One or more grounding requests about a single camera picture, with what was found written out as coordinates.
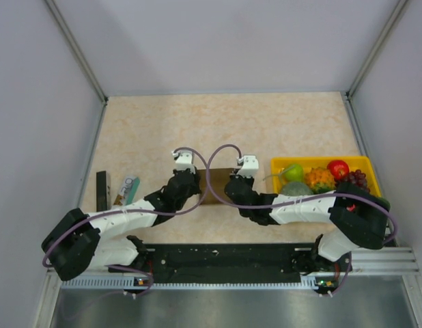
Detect red apple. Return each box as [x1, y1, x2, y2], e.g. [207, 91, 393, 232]
[326, 160, 350, 180]

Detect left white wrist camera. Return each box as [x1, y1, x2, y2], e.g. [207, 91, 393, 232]
[172, 150, 195, 174]

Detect green melon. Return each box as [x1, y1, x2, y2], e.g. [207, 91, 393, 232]
[279, 181, 313, 197]

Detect white slotted cable duct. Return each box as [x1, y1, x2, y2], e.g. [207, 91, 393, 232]
[61, 275, 333, 291]

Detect yellow plastic tray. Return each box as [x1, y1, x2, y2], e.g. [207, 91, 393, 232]
[270, 156, 382, 197]

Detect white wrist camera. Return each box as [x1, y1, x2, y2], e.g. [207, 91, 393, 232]
[172, 150, 195, 174]
[236, 155, 259, 178]

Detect green pear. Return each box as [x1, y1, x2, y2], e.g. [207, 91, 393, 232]
[283, 164, 304, 182]

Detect green avocado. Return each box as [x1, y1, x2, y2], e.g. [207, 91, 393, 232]
[378, 197, 391, 212]

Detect dark purple grapes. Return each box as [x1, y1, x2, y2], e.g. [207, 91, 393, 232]
[335, 169, 370, 193]

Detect orange pineapple with leaves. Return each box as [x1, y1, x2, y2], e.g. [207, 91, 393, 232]
[305, 167, 335, 194]

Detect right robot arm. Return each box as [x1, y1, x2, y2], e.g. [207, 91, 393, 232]
[224, 175, 390, 274]

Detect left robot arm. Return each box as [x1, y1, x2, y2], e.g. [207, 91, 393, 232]
[41, 169, 201, 282]

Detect brown cardboard box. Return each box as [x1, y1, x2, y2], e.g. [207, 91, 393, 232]
[197, 168, 233, 206]

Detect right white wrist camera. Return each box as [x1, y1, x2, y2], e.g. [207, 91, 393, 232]
[236, 155, 259, 178]

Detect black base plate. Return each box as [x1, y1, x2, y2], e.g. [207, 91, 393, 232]
[108, 243, 352, 284]

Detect black rectangular box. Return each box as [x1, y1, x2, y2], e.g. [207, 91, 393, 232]
[96, 171, 111, 212]

